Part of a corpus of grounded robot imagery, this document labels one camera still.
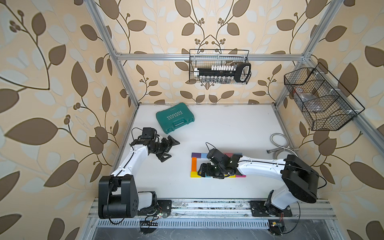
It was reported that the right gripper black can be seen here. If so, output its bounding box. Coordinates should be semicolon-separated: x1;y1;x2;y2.
196;162;225;179

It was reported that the orange long block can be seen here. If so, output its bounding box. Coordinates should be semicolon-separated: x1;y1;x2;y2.
191;158;197;172

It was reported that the purple block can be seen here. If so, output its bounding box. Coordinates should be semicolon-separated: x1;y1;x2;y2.
192;153;202;159

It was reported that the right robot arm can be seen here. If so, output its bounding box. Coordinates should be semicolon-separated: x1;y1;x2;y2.
197;149;320;216

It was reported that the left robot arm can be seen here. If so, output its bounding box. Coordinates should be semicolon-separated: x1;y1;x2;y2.
98;128;180;222

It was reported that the green plastic tool case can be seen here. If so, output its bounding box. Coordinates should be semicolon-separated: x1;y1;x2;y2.
156;103;195;134

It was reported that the black tool in basket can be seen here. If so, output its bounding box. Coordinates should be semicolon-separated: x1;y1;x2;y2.
192;63;252;85

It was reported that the plastic bag in basket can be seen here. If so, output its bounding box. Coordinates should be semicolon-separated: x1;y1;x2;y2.
295;88;323;112

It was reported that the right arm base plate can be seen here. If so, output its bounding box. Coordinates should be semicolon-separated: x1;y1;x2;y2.
249;201;293;218

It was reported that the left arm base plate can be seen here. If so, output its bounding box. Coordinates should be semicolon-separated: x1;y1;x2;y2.
137;200;172;218

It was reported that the metal flexible hose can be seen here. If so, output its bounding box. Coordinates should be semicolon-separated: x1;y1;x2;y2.
266;132;300;160

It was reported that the back wire basket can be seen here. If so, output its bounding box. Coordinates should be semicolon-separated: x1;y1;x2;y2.
189;49;252;85

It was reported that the wire basket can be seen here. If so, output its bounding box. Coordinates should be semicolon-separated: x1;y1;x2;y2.
284;63;365;131
189;49;252;85

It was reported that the right wire basket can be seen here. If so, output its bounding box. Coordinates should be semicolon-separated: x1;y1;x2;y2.
284;63;365;131

